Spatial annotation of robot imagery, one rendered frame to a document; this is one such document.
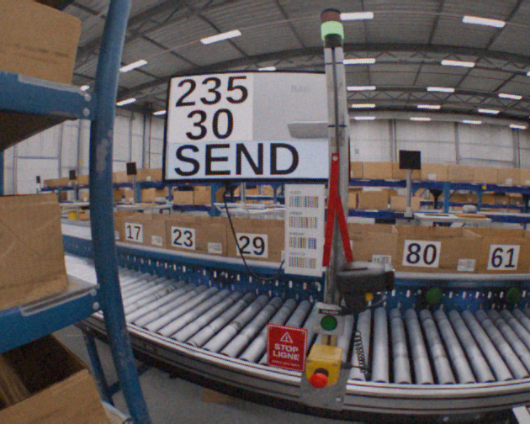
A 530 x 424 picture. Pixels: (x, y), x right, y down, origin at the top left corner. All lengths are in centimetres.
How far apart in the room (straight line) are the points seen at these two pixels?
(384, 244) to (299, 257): 65
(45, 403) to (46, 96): 31
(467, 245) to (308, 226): 84
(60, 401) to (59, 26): 40
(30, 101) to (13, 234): 12
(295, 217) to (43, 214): 48
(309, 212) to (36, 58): 54
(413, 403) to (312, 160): 68
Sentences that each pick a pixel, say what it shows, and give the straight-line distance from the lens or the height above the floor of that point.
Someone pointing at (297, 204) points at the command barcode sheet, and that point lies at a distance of 60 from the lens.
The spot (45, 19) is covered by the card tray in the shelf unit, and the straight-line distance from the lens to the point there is 35.
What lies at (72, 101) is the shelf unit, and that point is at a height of 133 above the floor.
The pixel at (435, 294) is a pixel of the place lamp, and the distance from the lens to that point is 122.
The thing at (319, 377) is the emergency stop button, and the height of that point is 86.
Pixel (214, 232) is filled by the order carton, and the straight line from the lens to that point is 141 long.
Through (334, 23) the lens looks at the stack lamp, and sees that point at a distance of 69.
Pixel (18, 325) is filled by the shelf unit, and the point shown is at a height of 113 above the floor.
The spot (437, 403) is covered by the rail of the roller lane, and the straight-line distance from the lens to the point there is 83.
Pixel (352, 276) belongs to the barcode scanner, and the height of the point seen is 107.
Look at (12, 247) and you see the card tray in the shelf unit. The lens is 30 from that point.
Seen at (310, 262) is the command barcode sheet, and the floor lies 108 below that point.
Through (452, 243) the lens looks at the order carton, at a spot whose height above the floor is 102.
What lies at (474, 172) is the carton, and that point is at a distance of 613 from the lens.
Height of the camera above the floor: 124
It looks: 6 degrees down
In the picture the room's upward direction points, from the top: straight up
